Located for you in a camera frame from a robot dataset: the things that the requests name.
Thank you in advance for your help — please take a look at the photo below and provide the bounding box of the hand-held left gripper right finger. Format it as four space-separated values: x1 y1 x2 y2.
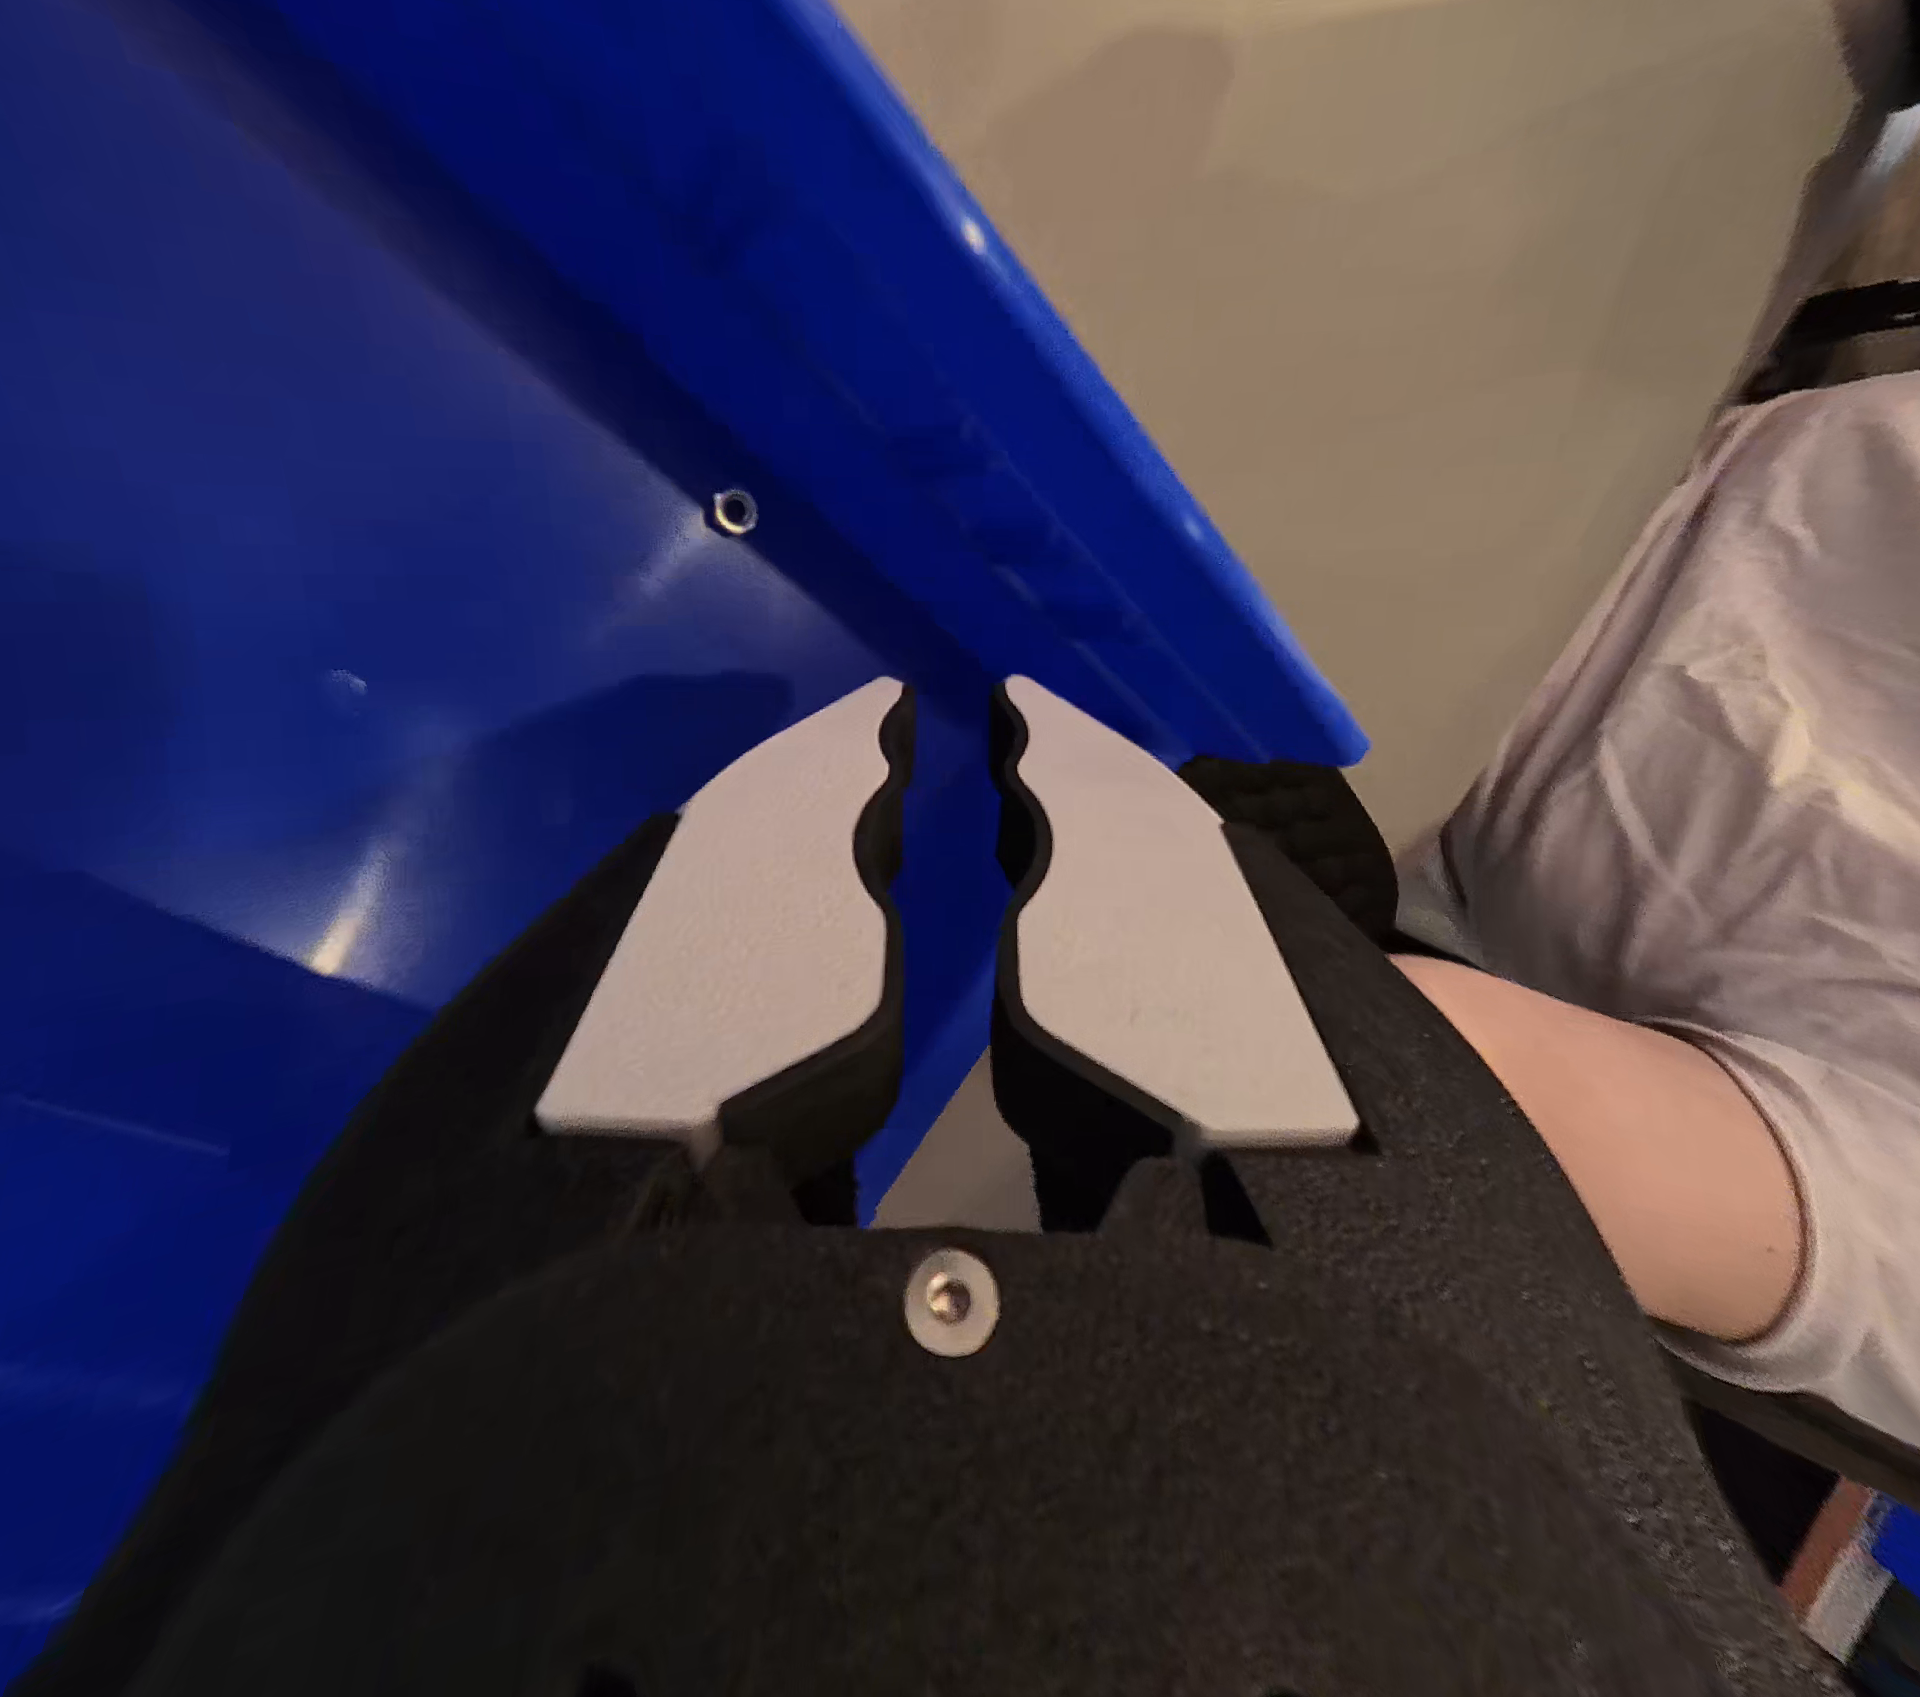
989 675 1381 1157

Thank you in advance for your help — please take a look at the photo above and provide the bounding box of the person's right forearm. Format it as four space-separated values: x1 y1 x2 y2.
1386 950 1806 1342

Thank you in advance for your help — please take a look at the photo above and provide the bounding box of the blue plastic bin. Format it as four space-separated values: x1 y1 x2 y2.
0 0 1370 1686

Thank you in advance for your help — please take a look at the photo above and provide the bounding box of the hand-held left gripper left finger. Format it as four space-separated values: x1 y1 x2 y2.
531 677 920 1166

